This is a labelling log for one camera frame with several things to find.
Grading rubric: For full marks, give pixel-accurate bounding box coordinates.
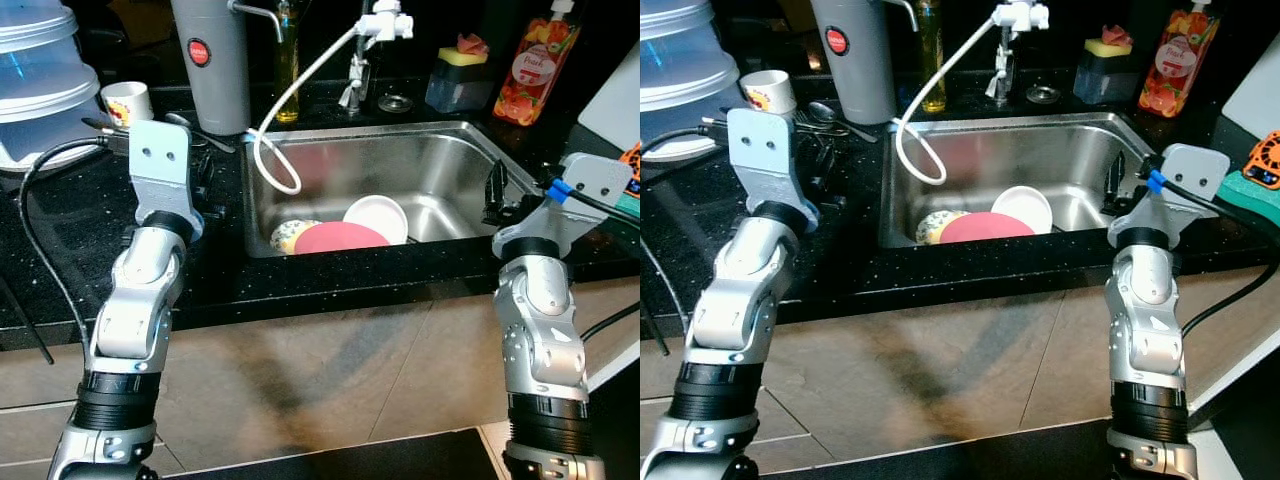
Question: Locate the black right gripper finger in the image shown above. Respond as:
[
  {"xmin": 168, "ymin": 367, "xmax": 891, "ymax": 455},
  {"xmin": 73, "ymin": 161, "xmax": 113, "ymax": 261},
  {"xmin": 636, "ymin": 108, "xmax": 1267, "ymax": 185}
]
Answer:
[
  {"xmin": 484, "ymin": 160, "xmax": 511, "ymax": 226},
  {"xmin": 1104, "ymin": 150, "xmax": 1128, "ymax": 216}
]

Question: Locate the floral print plate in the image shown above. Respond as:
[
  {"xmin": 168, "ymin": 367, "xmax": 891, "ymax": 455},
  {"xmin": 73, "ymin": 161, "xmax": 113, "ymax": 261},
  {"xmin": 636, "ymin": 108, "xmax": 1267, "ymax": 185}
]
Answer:
[
  {"xmin": 270, "ymin": 220, "xmax": 321, "ymax": 256},
  {"xmin": 915, "ymin": 210, "xmax": 966, "ymax": 246}
]

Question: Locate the pink plate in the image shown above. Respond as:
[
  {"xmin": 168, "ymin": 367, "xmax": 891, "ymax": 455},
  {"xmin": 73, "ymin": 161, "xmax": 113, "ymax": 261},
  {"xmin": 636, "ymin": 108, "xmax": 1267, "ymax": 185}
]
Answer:
[
  {"xmin": 293, "ymin": 222, "xmax": 393, "ymax": 256},
  {"xmin": 938, "ymin": 212, "xmax": 1036, "ymax": 246}
]

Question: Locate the shiny metal spoon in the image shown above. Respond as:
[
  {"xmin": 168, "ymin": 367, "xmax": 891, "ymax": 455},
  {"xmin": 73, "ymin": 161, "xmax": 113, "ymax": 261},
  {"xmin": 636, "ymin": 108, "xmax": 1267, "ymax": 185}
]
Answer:
[
  {"xmin": 165, "ymin": 112, "xmax": 239, "ymax": 154},
  {"xmin": 806, "ymin": 100, "xmax": 879, "ymax": 144}
]

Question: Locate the stainless steel sink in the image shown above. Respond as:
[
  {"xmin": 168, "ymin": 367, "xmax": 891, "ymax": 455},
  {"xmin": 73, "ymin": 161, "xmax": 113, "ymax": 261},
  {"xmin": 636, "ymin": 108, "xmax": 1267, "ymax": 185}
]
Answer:
[
  {"xmin": 880, "ymin": 110, "xmax": 1166, "ymax": 249},
  {"xmin": 240, "ymin": 120, "xmax": 546, "ymax": 259}
]

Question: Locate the white printed cup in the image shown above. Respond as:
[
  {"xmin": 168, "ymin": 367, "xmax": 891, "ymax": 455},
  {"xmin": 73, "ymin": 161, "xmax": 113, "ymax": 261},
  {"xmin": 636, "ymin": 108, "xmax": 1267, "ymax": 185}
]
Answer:
[
  {"xmin": 100, "ymin": 82, "xmax": 156, "ymax": 128},
  {"xmin": 740, "ymin": 70, "xmax": 798, "ymax": 114}
]

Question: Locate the grey jug with red logo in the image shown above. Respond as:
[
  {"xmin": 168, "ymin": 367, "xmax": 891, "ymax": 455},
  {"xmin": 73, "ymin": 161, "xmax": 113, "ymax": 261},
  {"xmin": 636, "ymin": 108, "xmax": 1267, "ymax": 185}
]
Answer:
[
  {"xmin": 170, "ymin": 0, "xmax": 283, "ymax": 136},
  {"xmin": 810, "ymin": 0, "xmax": 919, "ymax": 126}
]

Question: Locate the dark sponge holder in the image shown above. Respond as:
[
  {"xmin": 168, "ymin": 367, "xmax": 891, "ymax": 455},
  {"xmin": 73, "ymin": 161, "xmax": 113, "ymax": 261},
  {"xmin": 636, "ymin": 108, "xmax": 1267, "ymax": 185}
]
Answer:
[
  {"xmin": 425, "ymin": 60, "xmax": 496, "ymax": 114},
  {"xmin": 1073, "ymin": 48, "xmax": 1144, "ymax": 106}
]

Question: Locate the peach dish soap bottle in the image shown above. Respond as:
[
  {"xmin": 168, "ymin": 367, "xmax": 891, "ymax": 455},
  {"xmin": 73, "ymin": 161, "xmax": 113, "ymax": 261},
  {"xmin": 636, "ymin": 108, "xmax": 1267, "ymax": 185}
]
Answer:
[
  {"xmin": 1138, "ymin": 0, "xmax": 1223, "ymax": 119},
  {"xmin": 493, "ymin": 0, "xmax": 583, "ymax": 128}
]

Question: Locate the yellow oil bottle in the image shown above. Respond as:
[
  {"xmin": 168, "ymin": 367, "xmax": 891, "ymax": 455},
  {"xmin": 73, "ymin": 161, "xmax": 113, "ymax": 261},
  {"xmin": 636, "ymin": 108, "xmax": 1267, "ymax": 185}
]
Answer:
[
  {"xmin": 915, "ymin": 0, "xmax": 946, "ymax": 114},
  {"xmin": 275, "ymin": 0, "xmax": 306, "ymax": 124}
]

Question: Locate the white appliance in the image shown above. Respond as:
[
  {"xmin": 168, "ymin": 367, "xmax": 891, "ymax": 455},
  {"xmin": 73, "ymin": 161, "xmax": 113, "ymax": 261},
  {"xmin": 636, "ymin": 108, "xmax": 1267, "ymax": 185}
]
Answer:
[
  {"xmin": 1222, "ymin": 35, "xmax": 1280, "ymax": 141},
  {"xmin": 580, "ymin": 45, "xmax": 641, "ymax": 151}
]

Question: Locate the white stacked plastic container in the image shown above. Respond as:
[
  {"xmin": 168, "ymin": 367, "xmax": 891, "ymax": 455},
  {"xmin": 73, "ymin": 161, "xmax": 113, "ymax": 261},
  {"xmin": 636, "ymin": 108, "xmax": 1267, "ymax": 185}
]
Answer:
[
  {"xmin": 640, "ymin": 0, "xmax": 746, "ymax": 163},
  {"xmin": 0, "ymin": 0, "xmax": 101, "ymax": 171}
]

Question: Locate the chrome faucet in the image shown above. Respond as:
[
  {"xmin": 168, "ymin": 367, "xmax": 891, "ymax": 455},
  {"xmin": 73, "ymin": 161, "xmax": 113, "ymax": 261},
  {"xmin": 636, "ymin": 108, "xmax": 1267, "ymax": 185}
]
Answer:
[
  {"xmin": 985, "ymin": 35, "xmax": 1016, "ymax": 101},
  {"xmin": 338, "ymin": 45, "xmax": 373, "ymax": 113}
]

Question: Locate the white faucet head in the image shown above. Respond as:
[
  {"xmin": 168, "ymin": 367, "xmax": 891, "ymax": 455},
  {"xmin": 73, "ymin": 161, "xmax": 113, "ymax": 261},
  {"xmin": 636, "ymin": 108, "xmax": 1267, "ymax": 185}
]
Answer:
[
  {"xmin": 993, "ymin": 0, "xmax": 1051, "ymax": 33},
  {"xmin": 358, "ymin": 0, "xmax": 416, "ymax": 43}
]

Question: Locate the beige cabinet front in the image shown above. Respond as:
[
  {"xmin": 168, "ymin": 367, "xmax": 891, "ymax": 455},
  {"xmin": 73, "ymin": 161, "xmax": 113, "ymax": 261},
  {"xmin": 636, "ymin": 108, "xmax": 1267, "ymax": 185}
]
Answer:
[
  {"xmin": 640, "ymin": 265, "xmax": 1280, "ymax": 471},
  {"xmin": 0, "ymin": 275, "xmax": 641, "ymax": 471}
]

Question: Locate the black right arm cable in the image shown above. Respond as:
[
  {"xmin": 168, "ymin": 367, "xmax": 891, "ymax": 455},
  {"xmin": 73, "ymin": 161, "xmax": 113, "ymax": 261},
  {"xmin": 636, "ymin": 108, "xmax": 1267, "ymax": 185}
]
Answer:
[
  {"xmin": 1140, "ymin": 155, "xmax": 1280, "ymax": 338},
  {"xmin": 540, "ymin": 165, "xmax": 641, "ymax": 343}
]

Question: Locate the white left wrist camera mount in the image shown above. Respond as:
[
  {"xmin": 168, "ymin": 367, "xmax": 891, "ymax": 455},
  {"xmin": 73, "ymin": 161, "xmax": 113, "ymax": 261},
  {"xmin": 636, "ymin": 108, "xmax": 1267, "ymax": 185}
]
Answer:
[
  {"xmin": 128, "ymin": 120, "xmax": 208, "ymax": 239},
  {"xmin": 727, "ymin": 108, "xmax": 819, "ymax": 226}
]

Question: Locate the white faucet hose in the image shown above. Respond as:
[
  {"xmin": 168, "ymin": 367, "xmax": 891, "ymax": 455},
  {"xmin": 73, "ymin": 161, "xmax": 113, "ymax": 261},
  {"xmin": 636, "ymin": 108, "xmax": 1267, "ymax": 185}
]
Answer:
[
  {"xmin": 250, "ymin": 22, "xmax": 366, "ymax": 196},
  {"xmin": 893, "ymin": 15, "xmax": 1001, "ymax": 188}
]

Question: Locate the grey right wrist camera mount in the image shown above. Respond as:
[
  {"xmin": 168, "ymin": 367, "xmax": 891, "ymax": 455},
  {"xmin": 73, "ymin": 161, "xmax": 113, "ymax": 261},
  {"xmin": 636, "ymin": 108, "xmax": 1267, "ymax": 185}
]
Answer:
[
  {"xmin": 1108, "ymin": 143, "xmax": 1233, "ymax": 251},
  {"xmin": 495, "ymin": 153, "xmax": 636, "ymax": 261}
]

